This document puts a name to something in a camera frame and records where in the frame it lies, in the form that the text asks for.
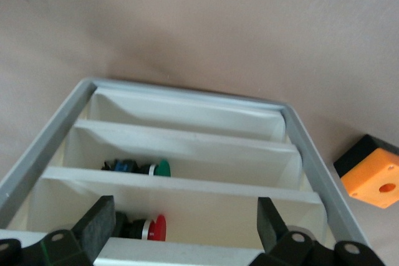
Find green mushroom push button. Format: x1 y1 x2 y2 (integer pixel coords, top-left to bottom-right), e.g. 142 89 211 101
101 158 172 178

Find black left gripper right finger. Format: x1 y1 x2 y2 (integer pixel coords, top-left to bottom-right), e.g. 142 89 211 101
249 196 332 266

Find orange and black button box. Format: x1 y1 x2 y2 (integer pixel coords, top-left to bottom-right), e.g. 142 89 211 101
332 133 399 210

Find red mushroom push button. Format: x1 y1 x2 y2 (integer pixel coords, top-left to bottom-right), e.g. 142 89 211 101
113 211 167 242

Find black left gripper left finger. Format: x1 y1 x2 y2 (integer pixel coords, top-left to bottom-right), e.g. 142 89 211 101
21 195 117 266

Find white drawer cabinet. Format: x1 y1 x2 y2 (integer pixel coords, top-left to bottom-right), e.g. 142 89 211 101
0 76 370 266

